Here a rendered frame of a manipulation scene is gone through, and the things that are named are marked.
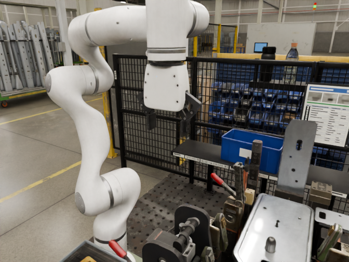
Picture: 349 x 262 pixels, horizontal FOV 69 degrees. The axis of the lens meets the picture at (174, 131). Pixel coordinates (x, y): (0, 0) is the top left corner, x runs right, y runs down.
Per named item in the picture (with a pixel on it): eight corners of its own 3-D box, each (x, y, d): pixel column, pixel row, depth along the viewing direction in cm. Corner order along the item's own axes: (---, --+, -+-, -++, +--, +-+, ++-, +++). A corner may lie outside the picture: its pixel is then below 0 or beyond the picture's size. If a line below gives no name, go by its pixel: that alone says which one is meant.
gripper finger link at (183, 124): (179, 109, 56) (179, 137, 58) (192, 110, 55) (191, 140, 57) (186, 106, 59) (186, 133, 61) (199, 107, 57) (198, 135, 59)
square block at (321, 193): (316, 261, 115) (332, 193, 103) (296, 254, 119) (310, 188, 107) (316, 249, 122) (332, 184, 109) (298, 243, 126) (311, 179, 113)
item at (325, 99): (346, 149, 123) (362, 86, 113) (295, 140, 134) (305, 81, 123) (346, 147, 125) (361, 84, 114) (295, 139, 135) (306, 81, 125)
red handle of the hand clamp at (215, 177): (242, 203, 96) (211, 174, 99) (239, 206, 97) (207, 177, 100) (245, 197, 99) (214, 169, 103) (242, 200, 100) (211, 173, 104)
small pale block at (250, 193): (244, 263, 114) (253, 194, 102) (237, 260, 116) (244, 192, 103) (246, 258, 117) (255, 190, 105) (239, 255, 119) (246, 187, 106)
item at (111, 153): (189, 176, 324) (193, 1, 256) (184, 181, 313) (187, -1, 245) (111, 153, 389) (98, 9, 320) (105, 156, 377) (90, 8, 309)
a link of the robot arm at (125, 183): (87, 231, 95) (82, 174, 87) (128, 210, 108) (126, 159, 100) (104, 249, 87) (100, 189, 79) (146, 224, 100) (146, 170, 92)
